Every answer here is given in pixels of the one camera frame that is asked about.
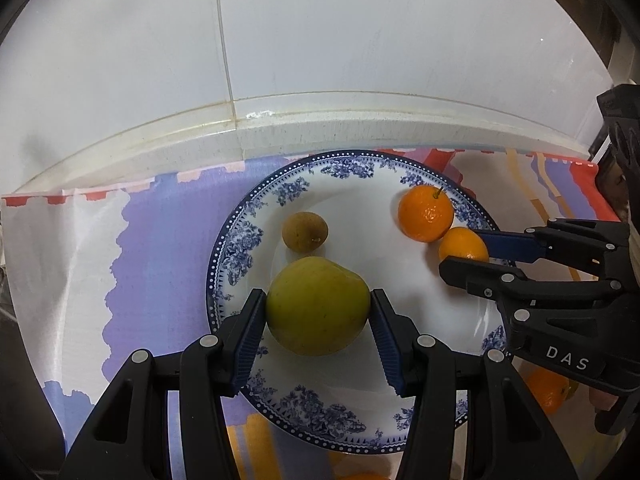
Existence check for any purple and orange printed tablecloth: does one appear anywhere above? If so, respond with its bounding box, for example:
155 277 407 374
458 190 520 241
0 146 603 480

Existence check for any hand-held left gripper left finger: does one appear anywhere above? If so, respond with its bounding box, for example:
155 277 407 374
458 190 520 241
60 288 269 480

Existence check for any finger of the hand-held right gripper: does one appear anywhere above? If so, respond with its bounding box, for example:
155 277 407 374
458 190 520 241
469 217 632 282
438 255 627 322

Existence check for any dark frame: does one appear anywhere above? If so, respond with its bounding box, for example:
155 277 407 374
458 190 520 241
570 0 625 88

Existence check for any person's right hand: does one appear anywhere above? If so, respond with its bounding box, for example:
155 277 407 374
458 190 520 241
589 385 620 412

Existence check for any small orange tangerine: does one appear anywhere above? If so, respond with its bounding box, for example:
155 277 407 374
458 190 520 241
438 227 490 264

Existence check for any brown round fruit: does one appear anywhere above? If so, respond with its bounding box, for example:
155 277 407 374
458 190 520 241
281 212 330 251

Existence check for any green apple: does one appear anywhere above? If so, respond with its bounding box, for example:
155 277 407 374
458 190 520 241
265 256 372 357

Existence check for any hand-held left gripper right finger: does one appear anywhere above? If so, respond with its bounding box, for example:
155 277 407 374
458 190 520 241
369 288 582 480

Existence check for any blue floral white plate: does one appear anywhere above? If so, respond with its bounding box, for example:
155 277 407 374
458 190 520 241
205 149 517 456

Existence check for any large tangerine with stem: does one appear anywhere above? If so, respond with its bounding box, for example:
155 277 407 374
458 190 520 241
397 185 455 244

